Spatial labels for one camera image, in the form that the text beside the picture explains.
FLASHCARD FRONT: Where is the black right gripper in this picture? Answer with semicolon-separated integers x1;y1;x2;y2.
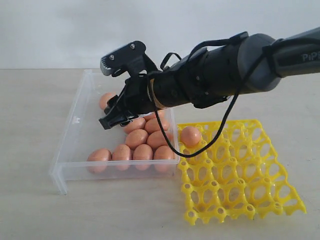
98;72;170;130

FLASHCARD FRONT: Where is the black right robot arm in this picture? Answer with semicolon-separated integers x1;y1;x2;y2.
99;28;320;130

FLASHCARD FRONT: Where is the clear plastic bin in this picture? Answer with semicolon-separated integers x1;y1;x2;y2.
50;69;180;195

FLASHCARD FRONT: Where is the brown egg front right corner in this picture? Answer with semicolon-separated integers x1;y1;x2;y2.
153;145;175;173

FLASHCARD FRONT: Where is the yellow plastic egg tray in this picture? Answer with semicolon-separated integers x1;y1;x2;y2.
178;119;307;225

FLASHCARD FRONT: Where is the black camera cable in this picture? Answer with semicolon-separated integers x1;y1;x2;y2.
146;31;286;158

